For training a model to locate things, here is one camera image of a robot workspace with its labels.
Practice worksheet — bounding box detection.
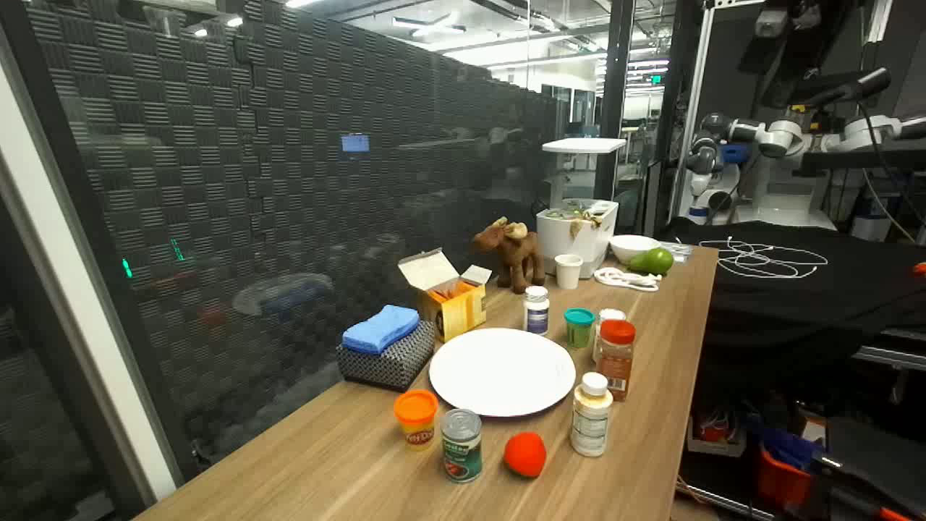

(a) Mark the white bottle blue label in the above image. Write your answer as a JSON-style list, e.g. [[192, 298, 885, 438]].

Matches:
[[521, 283, 553, 340]]

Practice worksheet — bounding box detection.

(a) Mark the teal lid dough tub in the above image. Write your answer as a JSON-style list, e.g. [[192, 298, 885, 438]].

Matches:
[[562, 305, 600, 353]]

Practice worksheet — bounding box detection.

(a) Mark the spice jar orange lid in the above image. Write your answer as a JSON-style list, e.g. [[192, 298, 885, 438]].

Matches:
[[595, 319, 639, 405]]

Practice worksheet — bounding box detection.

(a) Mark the white bottle yellow label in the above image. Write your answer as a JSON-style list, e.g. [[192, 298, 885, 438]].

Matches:
[[566, 370, 615, 460]]

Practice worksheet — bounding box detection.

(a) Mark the white round plate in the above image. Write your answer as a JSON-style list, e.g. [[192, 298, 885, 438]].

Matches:
[[424, 327, 578, 424]]

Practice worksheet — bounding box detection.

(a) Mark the white countertop garden appliance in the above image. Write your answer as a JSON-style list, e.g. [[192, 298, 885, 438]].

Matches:
[[536, 198, 623, 277]]

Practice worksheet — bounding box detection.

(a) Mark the yellow open cardboard box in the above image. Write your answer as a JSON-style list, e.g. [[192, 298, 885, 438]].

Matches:
[[396, 246, 494, 345]]

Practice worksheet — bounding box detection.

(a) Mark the brown moose plush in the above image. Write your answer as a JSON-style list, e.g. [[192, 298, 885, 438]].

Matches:
[[469, 215, 546, 295]]

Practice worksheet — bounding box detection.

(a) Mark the white paper cup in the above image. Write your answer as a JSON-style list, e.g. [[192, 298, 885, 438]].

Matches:
[[553, 251, 587, 292]]

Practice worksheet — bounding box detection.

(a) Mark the blue sponge cloth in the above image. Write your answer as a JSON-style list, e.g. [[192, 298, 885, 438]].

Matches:
[[339, 301, 423, 356]]

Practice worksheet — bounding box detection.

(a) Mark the gray foam block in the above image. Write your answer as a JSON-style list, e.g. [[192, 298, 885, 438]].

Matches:
[[332, 319, 440, 393]]

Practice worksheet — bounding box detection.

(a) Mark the orange lid dough tub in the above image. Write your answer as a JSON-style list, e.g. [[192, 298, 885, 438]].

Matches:
[[390, 387, 442, 448]]

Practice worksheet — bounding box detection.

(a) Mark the white bowl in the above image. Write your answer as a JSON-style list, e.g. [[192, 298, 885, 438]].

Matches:
[[608, 231, 663, 269]]

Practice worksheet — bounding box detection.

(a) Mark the white crumpled cloth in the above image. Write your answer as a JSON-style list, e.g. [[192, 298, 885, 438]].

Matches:
[[589, 264, 665, 295]]

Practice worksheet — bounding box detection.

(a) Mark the green avocado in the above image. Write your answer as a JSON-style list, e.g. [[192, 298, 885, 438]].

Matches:
[[624, 246, 678, 277]]

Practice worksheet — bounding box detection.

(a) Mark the red ball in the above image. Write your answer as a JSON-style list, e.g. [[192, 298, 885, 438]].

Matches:
[[500, 428, 549, 480]]

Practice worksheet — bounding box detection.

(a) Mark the white background robot equipment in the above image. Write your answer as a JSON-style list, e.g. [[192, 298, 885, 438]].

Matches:
[[686, 109, 926, 219]]

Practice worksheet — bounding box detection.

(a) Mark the black cloth covered table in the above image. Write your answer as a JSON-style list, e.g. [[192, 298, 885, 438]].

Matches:
[[663, 215, 926, 387]]

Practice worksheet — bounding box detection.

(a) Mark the red bin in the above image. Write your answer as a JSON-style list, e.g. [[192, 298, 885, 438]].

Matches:
[[751, 444, 818, 516]]

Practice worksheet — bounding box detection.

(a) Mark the black cylindrical background device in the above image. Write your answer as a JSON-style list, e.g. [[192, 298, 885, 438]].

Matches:
[[791, 65, 893, 114]]

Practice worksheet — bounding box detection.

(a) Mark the white cable bundle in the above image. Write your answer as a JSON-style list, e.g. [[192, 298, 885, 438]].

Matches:
[[696, 234, 830, 283]]

